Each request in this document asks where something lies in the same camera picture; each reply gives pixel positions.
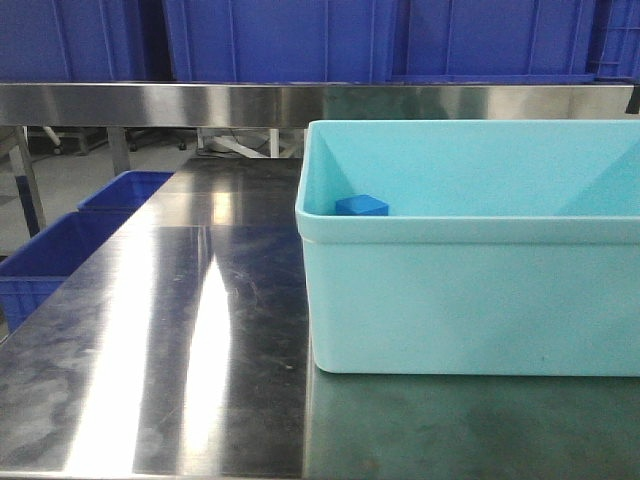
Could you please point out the blue crate on shelf left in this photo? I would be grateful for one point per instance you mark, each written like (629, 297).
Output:
(72, 41)

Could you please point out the blue bin beside table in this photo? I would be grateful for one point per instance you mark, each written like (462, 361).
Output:
(33, 272)
(126, 192)

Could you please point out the small blue cube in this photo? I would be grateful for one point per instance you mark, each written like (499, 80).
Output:
(361, 205)

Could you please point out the light blue plastic tub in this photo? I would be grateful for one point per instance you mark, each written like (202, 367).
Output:
(510, 247)

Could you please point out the blue crate on shelf middle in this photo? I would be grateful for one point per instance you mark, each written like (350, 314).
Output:
(281, 41)

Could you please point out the blue crate on shelf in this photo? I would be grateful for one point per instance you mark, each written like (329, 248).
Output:
(500, 42)
(72, 41)
(281, 41)

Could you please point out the blue crate on shelf right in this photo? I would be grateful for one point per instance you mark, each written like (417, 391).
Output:
(500, 42)

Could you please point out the near blue bin beside table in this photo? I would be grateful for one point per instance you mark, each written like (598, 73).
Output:
(33, 272)

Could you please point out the far blue bin beside table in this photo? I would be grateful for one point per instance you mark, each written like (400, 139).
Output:
(126, 192)

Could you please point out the stainless steel upper shelf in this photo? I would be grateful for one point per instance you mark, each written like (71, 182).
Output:
(296, 105)

